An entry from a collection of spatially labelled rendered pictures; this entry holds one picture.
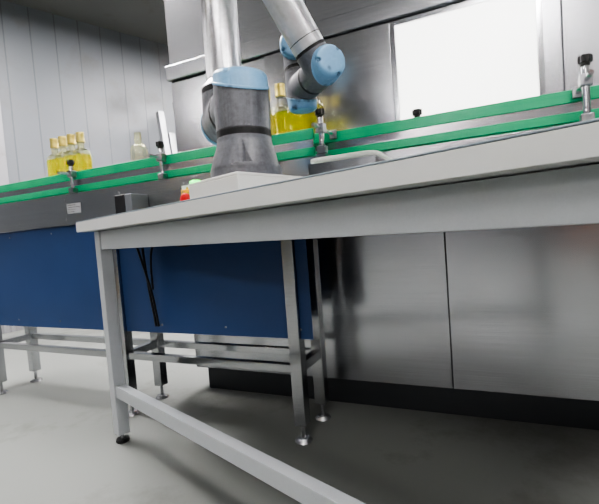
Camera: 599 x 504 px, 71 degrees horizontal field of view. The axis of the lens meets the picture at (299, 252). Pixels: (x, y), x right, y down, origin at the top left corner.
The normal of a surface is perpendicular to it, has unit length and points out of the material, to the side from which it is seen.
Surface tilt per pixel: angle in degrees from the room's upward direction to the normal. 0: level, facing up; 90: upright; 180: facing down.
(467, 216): 90
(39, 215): 90
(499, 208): 90
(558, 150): 90
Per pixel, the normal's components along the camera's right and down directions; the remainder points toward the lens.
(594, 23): -0.42, 0.08
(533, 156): -0.70, 0.09
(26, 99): 0.70, -0.01
